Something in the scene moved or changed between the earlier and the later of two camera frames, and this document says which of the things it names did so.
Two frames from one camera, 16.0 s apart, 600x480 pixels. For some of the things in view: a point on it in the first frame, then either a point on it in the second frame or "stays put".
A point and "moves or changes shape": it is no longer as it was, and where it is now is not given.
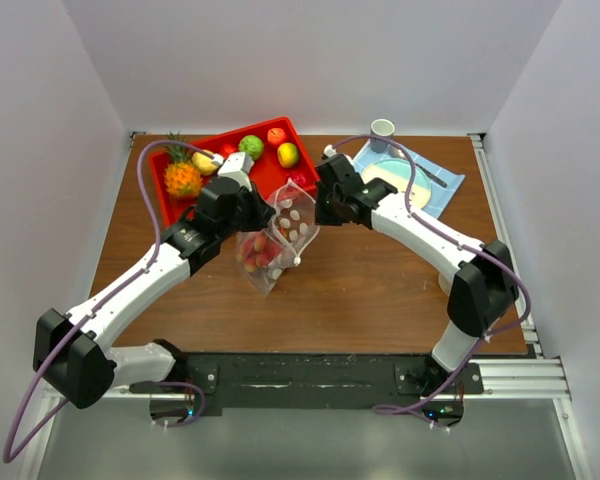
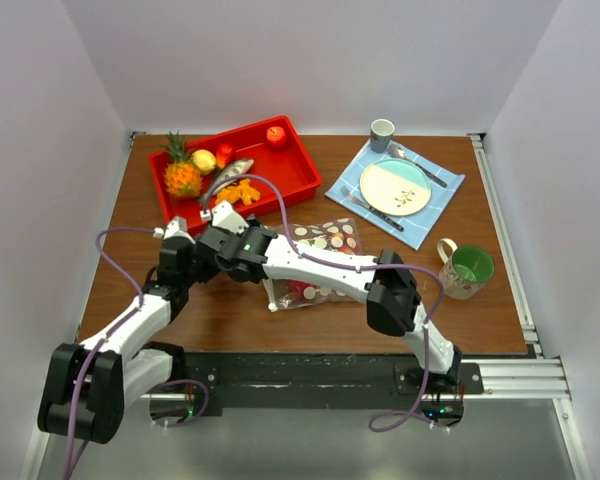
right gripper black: [321, 216] -> [252, 222]
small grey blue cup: [382, 127] stays put
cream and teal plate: [398, 171] stays put
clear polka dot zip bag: [264, 253] moves or changes shape
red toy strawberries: [260, 251] moves or changes shape
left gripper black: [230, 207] -> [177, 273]
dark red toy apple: [299, 177] -> [297, 287]
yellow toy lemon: [203, 162] stays put
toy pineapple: [182, 178] stays put
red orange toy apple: [276, 136] stays put
